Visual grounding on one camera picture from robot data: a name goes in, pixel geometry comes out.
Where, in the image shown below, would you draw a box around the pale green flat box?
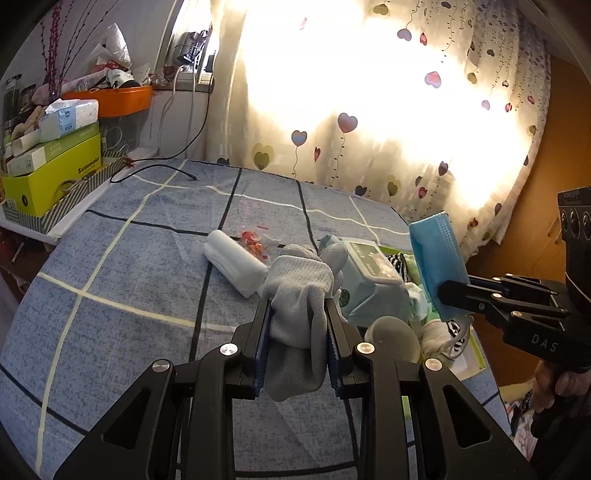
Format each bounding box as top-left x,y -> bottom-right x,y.
4,121 -> 102,178

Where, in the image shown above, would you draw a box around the blue checked bedsheet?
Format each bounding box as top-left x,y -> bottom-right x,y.
0,157 -> 513,480

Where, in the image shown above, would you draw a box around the light green fluffy towel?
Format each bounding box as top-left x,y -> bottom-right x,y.
406,284 -> 439,324

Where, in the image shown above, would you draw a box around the dark small appliance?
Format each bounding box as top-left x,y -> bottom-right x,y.
173,28 -> 209,68

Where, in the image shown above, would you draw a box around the brown wooden cabinet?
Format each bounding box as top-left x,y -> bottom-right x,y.
466,58 -> 591,333

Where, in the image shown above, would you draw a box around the black white striped box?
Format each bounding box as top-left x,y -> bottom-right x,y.
2,148 -> 134,236

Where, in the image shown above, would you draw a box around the person's right hand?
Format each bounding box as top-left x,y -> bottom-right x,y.
531,362 -> 591,416

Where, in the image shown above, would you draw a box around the blue wet wipes pack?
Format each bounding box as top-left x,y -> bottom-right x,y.
318,234 -> 411,328

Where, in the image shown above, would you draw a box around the yellow green cardboard box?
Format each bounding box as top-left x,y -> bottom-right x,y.
2,152 -> 103,217

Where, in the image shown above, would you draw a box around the clear storage box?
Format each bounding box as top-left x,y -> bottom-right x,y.
99,108 -> 148,155

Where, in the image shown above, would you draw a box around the blue face mask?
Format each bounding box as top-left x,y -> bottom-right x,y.
409,211 -> 471,324

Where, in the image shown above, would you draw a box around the pink flower branches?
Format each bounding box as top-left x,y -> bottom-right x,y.
39,0 -> 107,93

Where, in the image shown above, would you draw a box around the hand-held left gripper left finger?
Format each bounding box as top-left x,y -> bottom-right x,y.
53,298 -> 273,480

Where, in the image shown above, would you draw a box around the small striped sock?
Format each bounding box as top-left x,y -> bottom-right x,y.
443,318 -> 472,358

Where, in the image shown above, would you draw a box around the black cable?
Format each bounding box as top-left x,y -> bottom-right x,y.
108,92 -> 208,183

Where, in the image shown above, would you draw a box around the cream ribbed sock roll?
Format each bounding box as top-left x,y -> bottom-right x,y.
418,320 -> 451,358

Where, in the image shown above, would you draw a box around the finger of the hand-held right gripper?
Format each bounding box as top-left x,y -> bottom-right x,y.
436,279 -> 571,330
467,273 -> 561,305

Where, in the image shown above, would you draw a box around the white plastic bag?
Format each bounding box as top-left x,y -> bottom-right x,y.
83,23 -> 132,70

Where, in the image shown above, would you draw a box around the red candy bag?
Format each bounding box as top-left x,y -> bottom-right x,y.
238,224 -> 282,259

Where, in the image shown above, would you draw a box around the colourful clothes pile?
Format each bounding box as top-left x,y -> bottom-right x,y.
501,378 -> 541,457

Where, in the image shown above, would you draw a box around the heart print curtain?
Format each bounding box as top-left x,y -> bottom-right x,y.
203,0 -> 555,259

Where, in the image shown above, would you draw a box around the grey knit sock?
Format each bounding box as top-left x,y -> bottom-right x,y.
259,244 -> 348,402

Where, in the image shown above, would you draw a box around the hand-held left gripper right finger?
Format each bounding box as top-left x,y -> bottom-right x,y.
325,298 -> 539,480

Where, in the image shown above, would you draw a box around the white blue tissue pack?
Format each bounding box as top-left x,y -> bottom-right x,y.
38,99 -> 100,143

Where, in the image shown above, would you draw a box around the black white striped sock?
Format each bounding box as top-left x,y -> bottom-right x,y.
387,253 -> 414,282

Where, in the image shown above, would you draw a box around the orange plastic basin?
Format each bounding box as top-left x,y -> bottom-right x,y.
62,85 -> 154,118

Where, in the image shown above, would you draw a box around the dark glass jar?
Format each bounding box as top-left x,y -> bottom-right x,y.
4,74 -> 26,134

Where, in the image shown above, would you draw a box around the white cable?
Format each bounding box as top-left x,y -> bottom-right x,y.
148,65 -> 195,153

